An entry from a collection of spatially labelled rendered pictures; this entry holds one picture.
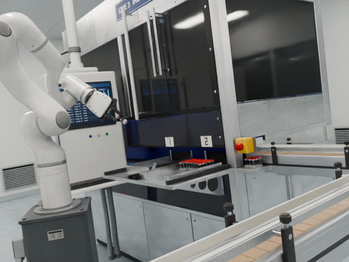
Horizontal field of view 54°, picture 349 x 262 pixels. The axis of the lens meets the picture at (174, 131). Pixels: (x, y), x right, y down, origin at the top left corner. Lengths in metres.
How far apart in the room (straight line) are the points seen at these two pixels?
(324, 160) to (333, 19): 5.18
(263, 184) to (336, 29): 4.92
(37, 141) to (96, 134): 0.95
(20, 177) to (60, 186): 5.48
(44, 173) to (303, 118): 1.54
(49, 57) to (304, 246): 1.21
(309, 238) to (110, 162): 1.90
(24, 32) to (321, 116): 1.83
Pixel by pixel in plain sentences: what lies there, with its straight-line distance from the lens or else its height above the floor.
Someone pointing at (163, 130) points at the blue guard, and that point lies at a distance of 2.18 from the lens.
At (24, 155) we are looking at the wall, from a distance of 6.95.
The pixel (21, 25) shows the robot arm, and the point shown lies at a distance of 1.49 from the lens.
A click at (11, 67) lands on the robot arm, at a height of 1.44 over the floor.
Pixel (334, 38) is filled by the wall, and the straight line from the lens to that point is 6.60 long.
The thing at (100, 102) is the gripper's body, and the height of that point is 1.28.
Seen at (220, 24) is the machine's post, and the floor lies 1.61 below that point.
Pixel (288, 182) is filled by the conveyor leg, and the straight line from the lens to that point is 1.77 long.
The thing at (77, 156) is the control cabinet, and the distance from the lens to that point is 2.38.
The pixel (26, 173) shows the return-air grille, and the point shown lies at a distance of 6.96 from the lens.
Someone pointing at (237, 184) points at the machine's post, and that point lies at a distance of 1.78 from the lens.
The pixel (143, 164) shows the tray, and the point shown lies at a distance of 2.18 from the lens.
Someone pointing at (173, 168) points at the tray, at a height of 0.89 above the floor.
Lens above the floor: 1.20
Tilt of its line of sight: 3 degrees down
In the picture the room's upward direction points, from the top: 7 degrees counter-clockwise
